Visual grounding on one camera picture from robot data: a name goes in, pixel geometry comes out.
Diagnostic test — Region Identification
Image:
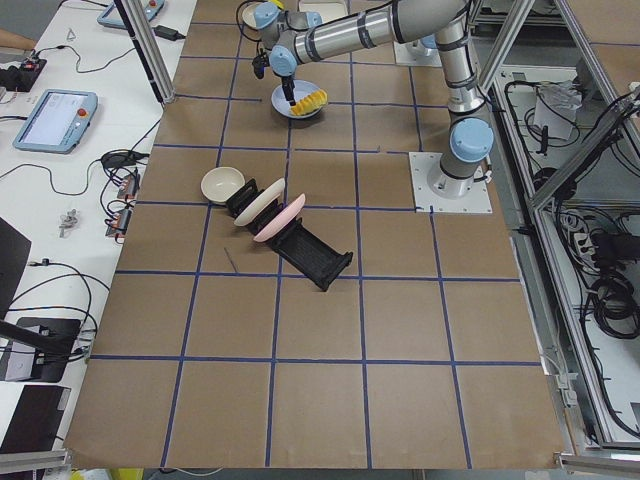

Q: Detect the black laptop computer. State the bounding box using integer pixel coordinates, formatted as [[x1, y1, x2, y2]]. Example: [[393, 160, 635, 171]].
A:
[[1, 220, 80, 454]]

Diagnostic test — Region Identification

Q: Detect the blue teach pendant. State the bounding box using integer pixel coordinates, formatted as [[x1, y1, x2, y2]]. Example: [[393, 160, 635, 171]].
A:
[[96, 0, 170, 28], [13, 89, 98, 154]]

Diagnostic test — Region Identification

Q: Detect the aluminium frame post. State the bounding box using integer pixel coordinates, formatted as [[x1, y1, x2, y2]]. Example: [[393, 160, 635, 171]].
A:
[[114, 0, 175, 105]]

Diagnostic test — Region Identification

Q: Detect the black dish rack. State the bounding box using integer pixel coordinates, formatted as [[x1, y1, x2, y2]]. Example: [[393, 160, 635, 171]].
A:
[[226, 179, 353, 291]]

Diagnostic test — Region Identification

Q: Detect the orange striped bread loaf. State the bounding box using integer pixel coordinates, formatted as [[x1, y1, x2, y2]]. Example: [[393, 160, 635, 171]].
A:
[[290, 89, 328, 117]]

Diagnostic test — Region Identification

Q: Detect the cream plate in rack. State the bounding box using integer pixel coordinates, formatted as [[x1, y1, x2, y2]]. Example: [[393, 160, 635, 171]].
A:
[[234, 178, 286, 227]]

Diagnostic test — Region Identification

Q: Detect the cream bowl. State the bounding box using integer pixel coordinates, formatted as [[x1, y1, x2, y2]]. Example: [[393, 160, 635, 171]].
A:
[[200, 166, 245, 205]]

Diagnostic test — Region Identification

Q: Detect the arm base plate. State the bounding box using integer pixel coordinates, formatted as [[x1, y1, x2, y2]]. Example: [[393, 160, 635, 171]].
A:
[[409, 152, 493, 215], [393, 41, 442, 68]]

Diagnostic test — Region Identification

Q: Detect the white paper bag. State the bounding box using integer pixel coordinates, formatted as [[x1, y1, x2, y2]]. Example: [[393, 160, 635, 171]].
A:
[[533, 80, 582, 140]]

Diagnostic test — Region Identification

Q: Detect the white plate under lemon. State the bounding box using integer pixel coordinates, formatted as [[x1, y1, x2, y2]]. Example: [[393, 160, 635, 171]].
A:
[[239, 1, 260, 30]]

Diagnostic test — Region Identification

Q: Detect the white rectangular tray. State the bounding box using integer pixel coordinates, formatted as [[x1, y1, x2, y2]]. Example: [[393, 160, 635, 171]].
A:
[[298, 0, 348, 18]]

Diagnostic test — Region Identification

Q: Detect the blue plate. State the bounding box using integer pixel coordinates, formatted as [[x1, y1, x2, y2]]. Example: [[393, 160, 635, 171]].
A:
[[271, 80, 328, 120]]

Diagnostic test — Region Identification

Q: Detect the pink plate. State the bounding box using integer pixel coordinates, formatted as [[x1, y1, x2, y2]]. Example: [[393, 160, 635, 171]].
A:
[[253, 193, 306, 243]]

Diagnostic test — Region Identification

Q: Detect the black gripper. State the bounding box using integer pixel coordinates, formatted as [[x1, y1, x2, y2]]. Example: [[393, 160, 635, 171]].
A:
[[252, 52, 295, 106]]

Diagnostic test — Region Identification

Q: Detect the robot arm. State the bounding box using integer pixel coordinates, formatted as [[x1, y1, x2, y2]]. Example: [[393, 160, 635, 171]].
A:
[[252, 1, 494, 182]]

